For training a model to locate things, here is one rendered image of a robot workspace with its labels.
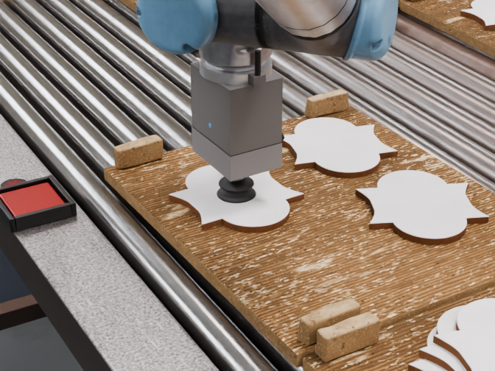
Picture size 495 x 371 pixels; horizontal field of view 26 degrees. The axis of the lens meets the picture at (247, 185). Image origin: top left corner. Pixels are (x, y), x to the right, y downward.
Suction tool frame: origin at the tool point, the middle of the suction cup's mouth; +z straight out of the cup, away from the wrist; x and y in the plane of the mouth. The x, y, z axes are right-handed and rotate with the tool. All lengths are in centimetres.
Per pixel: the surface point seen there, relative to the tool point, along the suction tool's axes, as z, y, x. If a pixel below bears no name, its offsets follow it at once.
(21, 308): 67, 86, 0
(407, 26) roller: 2, 37, -54
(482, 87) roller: 2.6, 13.1, -47.7
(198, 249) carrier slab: 0.4, -6.9, 8.5
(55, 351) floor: 94, 103, -12
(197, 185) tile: -0.4, 3.7, 2.9
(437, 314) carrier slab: 0.4, -28.1, -5.0
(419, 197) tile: -0.4, -11.1, -16.6
